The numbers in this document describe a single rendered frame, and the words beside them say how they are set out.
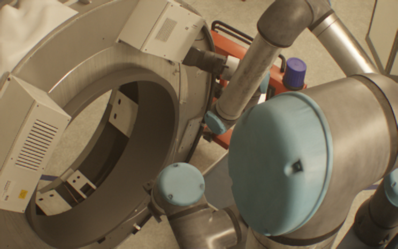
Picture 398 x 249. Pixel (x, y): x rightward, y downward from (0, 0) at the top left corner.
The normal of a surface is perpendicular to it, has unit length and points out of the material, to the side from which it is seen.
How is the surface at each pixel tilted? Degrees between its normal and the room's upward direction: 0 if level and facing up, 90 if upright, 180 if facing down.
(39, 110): 90
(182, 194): 19
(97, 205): 1
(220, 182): 0
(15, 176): 90
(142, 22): 47
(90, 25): 90
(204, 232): 24
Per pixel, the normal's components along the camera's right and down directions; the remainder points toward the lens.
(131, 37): -0.45, -0.04
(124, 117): -0.59, 0.18
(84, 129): 0.04, -0.66
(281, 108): -0.12, -0.81
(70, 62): 0.76, 0.51
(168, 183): 0.20, -0.39
